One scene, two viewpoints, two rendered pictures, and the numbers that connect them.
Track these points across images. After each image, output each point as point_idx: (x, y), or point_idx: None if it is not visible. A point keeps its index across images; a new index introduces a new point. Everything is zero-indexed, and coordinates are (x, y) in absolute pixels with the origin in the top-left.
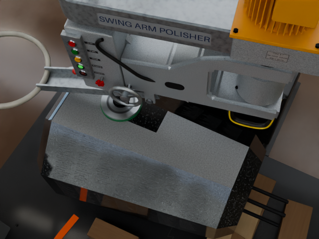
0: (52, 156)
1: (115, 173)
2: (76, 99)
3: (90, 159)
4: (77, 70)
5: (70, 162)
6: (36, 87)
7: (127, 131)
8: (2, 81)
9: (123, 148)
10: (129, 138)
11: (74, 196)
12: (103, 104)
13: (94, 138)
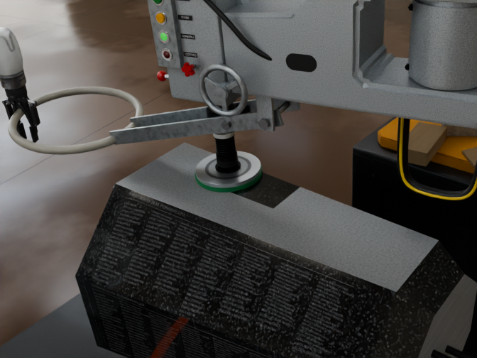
0: (101, 241)
1: (189, 268)
2: (163, 165)
3: (156, 244)
4: (159, 49)
5: (125, 252)
6: (110, 136)
7: (226, 203)
8: (88, 224)
9: (212, 221)
10: (226, 211)
11: (121, 346)
12: (199, 168)
13: (171, 207)
